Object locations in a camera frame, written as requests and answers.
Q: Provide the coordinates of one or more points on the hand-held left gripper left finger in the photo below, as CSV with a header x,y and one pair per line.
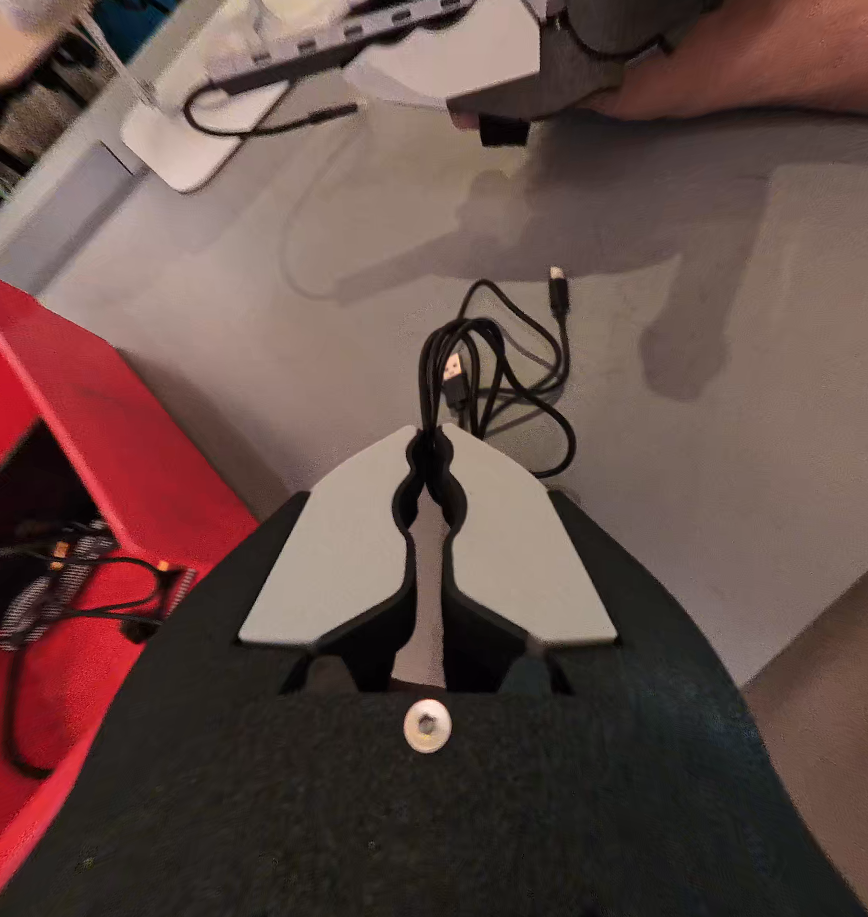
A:
x,y
334,566

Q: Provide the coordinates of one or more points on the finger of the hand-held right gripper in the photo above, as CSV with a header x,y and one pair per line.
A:
x,y
477,57

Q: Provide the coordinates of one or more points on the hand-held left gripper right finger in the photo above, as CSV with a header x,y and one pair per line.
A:
x,y
527,566

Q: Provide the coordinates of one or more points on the grey usb hub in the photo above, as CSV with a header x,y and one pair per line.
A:
x,y
283,61

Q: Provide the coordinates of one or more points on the red plastic bin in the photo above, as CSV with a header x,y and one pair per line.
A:
x,y
119,430

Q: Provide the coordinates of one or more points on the person's right forearm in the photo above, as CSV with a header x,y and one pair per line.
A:
x,y
799,64

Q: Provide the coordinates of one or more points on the white tablet stand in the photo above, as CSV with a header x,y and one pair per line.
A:
x,y
183,150

